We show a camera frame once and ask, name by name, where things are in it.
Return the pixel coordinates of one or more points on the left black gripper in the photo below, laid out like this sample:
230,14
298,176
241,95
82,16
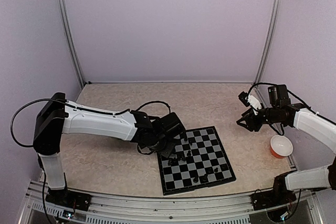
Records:
168,151

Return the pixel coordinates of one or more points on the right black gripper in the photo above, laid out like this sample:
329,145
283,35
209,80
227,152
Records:
249,117

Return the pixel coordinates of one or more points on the black grey chess board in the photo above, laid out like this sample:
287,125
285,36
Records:
207,151

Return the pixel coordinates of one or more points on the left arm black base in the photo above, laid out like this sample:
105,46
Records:
69,199

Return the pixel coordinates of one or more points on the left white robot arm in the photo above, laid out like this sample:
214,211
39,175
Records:
60,116

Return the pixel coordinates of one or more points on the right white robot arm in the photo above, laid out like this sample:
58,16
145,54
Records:
289,110

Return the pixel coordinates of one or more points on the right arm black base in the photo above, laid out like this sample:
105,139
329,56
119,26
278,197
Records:
278,195

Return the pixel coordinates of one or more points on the orange white bowl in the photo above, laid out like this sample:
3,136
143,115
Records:
280,146

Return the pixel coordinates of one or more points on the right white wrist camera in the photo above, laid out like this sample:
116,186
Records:
251,101

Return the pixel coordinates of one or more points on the right aluminium frame post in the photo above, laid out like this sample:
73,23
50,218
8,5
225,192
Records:
268,41

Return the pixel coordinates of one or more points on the aluminium frame post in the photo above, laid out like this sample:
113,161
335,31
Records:
268,41
70,42

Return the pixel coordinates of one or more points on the front aluminium rail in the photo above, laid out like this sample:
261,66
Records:
109,208

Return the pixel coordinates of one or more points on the left aluminium frame post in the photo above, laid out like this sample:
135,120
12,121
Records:
70,42

